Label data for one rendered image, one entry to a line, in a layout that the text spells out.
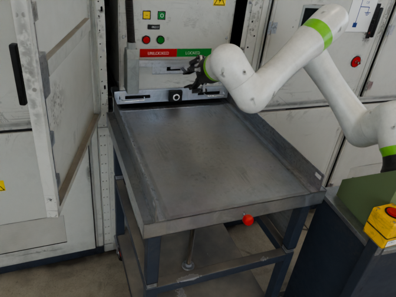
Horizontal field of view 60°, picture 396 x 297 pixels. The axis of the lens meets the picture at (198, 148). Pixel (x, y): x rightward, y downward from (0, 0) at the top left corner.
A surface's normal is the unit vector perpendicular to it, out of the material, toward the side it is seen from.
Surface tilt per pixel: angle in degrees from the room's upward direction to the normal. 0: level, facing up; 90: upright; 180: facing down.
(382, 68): 90
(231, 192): 0
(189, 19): 90
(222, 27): 90
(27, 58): 90
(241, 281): 0
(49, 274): 0
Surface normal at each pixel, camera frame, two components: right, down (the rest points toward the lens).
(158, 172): 0.11, -0.84
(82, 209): 0.36, 0.53
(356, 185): -0.97, 0.04
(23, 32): 0.05, 0.54
